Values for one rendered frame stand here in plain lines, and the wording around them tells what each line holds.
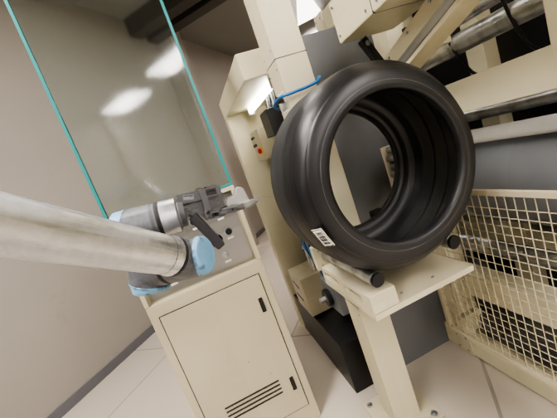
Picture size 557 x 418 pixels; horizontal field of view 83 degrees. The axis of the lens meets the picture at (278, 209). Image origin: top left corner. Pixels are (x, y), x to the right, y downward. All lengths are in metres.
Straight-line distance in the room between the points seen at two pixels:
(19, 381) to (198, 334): 1.85
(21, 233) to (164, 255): 0.25
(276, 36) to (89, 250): 0.99
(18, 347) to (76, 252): 2.61
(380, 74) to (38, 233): 0.80
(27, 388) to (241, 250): 2.15
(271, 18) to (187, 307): 1.21
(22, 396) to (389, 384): 2.55
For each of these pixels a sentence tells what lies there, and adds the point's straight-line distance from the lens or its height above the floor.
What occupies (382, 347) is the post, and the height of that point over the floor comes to 0.40.
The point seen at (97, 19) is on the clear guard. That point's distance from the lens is 1.62.
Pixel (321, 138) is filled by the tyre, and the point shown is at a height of 1.33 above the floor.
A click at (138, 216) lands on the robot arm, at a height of 1.31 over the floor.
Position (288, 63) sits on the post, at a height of 1.63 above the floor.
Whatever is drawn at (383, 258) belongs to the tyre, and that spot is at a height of 0.97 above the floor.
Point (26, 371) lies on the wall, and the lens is 3.20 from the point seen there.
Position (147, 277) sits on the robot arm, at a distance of 0.81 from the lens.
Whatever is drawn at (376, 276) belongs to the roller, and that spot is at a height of 0.91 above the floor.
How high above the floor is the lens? 1.33
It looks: 10 degrees down
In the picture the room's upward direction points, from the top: 20 degrees counter-clockwise
